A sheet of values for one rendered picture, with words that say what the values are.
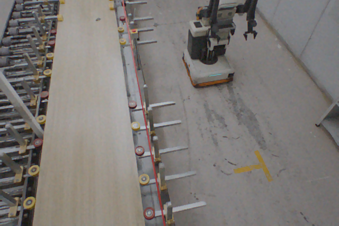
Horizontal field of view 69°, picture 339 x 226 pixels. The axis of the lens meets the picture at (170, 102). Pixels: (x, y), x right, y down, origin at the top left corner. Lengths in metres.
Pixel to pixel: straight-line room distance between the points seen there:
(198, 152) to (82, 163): 1.49
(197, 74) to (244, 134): 1.04
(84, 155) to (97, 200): 0.39
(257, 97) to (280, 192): 1.39
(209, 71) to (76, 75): 1.82
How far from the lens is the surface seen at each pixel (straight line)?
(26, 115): 2.26
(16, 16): 4.20
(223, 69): 3.68
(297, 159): 3.41
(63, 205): 2.05
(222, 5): 2.96
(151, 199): 2.22
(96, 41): 3.18
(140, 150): 2.08
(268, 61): 4.46
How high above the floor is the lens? 2.72
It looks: 50 degrees down
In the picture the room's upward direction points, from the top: straight up
